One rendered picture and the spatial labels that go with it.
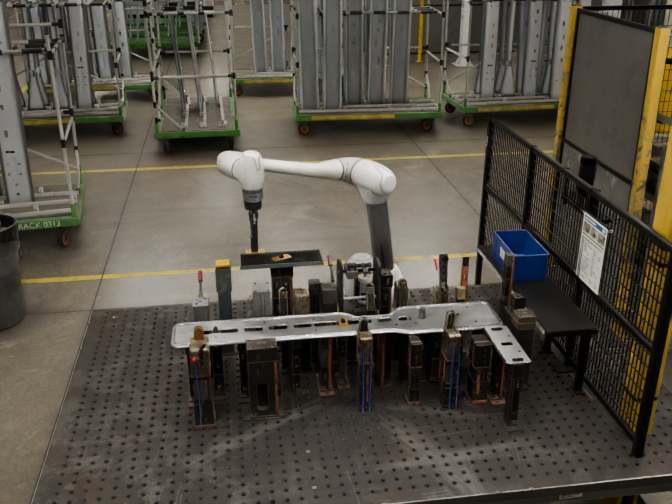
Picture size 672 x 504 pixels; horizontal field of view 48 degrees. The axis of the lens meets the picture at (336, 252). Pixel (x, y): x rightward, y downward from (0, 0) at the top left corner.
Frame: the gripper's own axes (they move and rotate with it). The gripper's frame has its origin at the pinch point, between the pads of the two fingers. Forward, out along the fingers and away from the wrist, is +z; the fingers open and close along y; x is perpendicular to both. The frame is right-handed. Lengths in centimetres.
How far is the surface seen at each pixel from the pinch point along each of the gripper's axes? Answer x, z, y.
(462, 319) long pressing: 84, 23, 42
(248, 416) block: -9, 54, 53
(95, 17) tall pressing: -157, 11, -913
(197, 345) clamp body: -27, 18, 53
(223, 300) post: -14.9, 26.0, 2.5
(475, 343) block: 83, 25, 59
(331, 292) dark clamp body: 31.2, 17.2, 19.4
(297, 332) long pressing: 13.4, 23.8, 39.8
